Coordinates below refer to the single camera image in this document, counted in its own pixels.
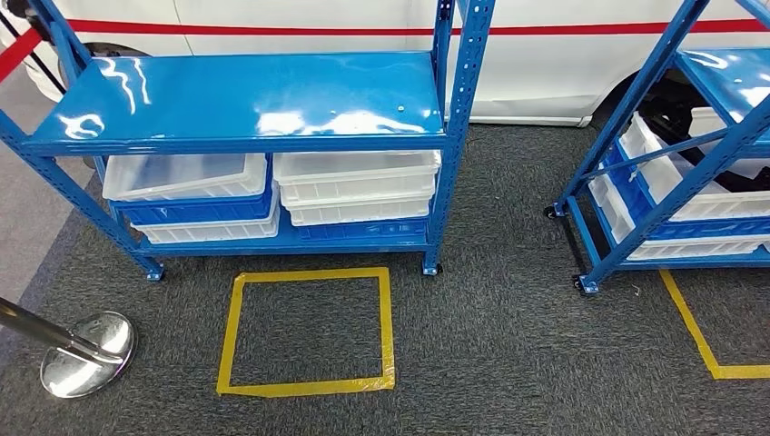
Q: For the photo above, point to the large blue steel shelf rack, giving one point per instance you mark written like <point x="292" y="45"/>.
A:
<point x="240" y="96"/>

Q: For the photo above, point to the white car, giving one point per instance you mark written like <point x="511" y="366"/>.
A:
<point x="541" y="72"/>

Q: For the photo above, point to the chrome stanchion post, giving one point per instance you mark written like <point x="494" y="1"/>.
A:
<point x="90" y="361"/>

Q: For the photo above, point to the blue steel rack on casters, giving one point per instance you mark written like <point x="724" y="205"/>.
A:
<point x="649" y="78"/>

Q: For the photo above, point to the black plastic part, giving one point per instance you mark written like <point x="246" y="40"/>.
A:
<point x="674" y="135"/>

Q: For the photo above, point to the red barrier belt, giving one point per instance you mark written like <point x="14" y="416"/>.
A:
<point x="301" y="28"/>
<point x="18" y="53"/>

